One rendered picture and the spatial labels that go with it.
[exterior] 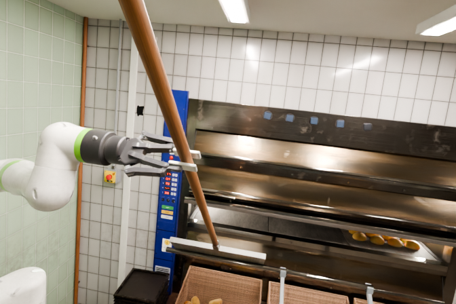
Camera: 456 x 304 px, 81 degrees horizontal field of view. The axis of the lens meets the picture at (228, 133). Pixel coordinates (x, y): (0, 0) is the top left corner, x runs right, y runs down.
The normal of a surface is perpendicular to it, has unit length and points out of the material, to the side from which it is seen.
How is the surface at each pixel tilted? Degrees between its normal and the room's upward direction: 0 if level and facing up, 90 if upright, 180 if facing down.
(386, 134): 90
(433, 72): 90
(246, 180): 70
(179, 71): 90
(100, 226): 90
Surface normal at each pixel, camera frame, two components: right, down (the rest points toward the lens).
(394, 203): -0.11, -0.23
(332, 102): -0.15, 0.11
